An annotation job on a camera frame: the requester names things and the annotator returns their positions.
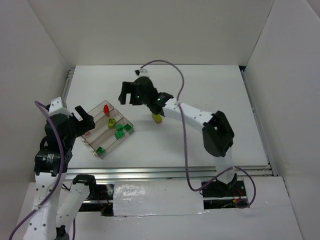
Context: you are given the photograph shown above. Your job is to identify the red lego plate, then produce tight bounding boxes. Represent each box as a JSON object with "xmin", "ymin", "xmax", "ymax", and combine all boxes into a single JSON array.
[{"xmin": 103, "ymin": 104, "xmax": 109, "ymax": 114}]

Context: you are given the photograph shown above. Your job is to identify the lime small lego brick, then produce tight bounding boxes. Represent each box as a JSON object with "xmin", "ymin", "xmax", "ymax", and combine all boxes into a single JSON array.
[{"xmin": 107, "ymin": 118, "xmax": 117, "ymax": 129}]

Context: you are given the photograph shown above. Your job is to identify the green hollow lego brick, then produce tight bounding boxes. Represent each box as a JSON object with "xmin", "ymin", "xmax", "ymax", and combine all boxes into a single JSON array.
[{"xmin": 96, "ymin": 146, "xmax": 105, "ymax": 155}]

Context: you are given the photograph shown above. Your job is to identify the lime yellow long lego brick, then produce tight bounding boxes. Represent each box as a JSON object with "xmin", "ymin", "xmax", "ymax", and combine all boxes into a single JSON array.
[{"xmin": 151, "ymin": 112, "xmax": 163, "ymax": 124}]

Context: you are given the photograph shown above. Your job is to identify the green lego brick with print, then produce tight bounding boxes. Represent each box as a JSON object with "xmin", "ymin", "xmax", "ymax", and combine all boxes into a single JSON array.
[{"xmin": 115, "ymin": 124, "xmax": 124, "ymax": 133}]

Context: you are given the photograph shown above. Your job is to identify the green square lego brick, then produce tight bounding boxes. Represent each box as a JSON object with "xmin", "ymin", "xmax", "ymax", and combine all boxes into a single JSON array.
[{"xmin": 114, "ymin": 130, "xmax": 125, "ymax": 140}]

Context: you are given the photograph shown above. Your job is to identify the green curved lego brick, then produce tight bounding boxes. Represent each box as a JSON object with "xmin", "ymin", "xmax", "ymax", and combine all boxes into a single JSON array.
[{"xmin": 123, "ymin": 124, "xmax": 132, "ymax": 132}]

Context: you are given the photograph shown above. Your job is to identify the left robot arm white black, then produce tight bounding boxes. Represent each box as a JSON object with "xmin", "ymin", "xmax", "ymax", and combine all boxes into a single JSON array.
[{"xmin": 9, "ymin": 97, "xmax": 97, "ymax": 240}]

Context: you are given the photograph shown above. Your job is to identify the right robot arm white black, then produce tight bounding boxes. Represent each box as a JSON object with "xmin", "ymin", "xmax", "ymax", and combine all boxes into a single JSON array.
[{"xmin": 118, "ymin": 76, "xmax": 237, "ymax": 192}]

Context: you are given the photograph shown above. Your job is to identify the clear bin near compartment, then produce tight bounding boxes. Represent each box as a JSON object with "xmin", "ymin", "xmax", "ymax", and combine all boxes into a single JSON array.
[{"xmin": 89, "ymin": 117, "xmax": 135, "ymax": 159}]

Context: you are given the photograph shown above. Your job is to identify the white tape cover panel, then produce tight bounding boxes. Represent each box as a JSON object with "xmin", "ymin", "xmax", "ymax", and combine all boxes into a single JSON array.
[{"xmin": 113, "ymin": 179, "xmax": 205, "ymax": 217}]

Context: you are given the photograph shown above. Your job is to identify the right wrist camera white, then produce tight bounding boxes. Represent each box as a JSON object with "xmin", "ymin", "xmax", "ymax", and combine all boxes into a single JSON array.
[{"xmin": 134, "ymin": 68, "xmax": 149, "ymax": 77}]

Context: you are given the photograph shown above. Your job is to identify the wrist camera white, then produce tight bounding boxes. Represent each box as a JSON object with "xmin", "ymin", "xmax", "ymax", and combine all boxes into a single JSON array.
[
  {"xmin": 48, "ymin": 97, "xmax": 68, "ymax": 116},
  {"xmin": 134, "ymin": 68, "xmax": 149, "ymax": 77}
]

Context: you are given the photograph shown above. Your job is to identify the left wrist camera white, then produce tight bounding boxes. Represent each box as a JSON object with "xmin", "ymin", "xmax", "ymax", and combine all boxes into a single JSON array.
[{"xmin": 48, "ymin": 97, "xmax": 68, "ymax": 116}]

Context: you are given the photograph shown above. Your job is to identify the aluminium rail frame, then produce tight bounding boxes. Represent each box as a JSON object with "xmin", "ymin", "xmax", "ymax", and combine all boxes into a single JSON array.
[{"xmin": 64, "ymin": 65, "xmax": 273, "ymax": 182}]

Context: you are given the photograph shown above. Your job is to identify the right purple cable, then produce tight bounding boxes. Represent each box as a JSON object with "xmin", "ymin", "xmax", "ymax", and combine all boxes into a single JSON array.
[{"xmin": 139, "ymin": 59, "xmax": 257, "ymax": 209}]

